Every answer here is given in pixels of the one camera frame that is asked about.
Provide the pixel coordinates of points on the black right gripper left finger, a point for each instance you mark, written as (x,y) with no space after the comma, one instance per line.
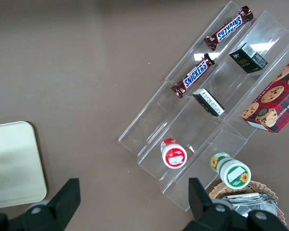
(57,207)

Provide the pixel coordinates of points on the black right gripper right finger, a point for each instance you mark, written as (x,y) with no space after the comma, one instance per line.
(207,214)

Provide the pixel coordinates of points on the light wicker basket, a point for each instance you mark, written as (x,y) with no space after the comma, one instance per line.
(215,191)

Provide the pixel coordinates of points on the silver foil tray stack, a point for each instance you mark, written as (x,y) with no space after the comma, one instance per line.
(253,204)

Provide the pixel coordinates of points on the beige plastic tray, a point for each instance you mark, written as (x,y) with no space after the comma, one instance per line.
(14,163)

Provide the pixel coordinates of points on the green sunflower yogurt cup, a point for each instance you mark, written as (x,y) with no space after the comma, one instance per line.
(233,173)

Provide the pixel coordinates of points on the red yogurt cup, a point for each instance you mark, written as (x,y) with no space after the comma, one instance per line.
(174,156)

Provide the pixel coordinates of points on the clear acrylic stepped shelf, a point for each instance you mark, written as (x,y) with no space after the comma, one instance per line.
(173,125)

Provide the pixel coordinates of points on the small black box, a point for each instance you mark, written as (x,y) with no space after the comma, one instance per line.
(209,103)
(249,59)

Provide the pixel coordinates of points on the red plaid cookie box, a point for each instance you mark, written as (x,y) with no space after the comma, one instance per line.
(277,101)

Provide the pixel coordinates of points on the Snickers chocolate bar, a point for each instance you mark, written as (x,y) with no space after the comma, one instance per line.
(228,29)
(195,74)

